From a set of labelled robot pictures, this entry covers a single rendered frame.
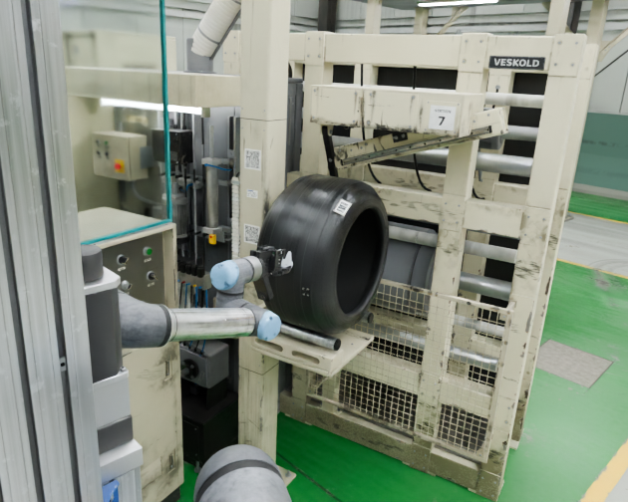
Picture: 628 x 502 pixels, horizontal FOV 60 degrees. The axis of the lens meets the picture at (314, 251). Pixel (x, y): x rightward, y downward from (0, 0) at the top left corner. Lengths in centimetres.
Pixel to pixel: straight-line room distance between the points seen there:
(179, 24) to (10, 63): 1138
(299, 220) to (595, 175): 941
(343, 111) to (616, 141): 894
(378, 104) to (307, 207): 50
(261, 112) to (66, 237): 141
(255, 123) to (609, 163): 925
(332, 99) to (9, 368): 168
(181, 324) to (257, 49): 110
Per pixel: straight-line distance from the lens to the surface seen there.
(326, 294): 181
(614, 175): 1086
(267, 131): 202
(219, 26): 253
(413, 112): 203
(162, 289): 220
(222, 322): 135
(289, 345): 206
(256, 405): 244
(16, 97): 66
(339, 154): 232
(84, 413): 80
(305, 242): 178
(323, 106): 218
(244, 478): 71
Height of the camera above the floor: 183
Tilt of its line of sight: 18 degrees down
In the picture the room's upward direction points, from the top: 3 degrees clockwise
